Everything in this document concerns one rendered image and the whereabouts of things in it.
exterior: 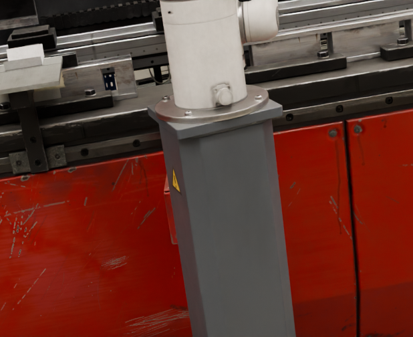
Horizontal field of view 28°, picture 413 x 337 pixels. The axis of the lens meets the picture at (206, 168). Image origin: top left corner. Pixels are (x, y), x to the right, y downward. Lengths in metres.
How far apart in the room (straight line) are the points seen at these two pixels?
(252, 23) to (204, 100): 0.28
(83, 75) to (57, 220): 0.35
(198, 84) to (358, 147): 0.79
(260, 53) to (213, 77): 0.74
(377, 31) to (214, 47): 0.87
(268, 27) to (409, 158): 0.67
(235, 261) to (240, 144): 0.20
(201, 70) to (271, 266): 0.36
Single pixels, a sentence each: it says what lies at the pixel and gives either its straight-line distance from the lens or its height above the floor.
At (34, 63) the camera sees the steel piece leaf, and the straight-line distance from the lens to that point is 1.95.
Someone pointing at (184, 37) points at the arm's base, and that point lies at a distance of 1.32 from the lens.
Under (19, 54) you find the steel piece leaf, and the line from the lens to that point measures 2.05.
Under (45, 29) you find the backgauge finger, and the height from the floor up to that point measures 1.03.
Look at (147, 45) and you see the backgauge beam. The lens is 2.28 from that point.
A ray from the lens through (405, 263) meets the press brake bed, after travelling 2.20.
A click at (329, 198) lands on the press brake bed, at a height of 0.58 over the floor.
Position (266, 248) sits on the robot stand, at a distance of 1.42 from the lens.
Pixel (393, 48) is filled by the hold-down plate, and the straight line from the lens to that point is 2.08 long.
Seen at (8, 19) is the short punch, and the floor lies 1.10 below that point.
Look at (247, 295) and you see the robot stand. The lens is 1.44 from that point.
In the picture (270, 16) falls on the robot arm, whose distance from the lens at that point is 1.57.
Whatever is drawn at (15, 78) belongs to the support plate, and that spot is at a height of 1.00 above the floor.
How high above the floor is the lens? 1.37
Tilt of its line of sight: 20 degrees down
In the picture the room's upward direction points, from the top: 8 degrees counter-clockwise
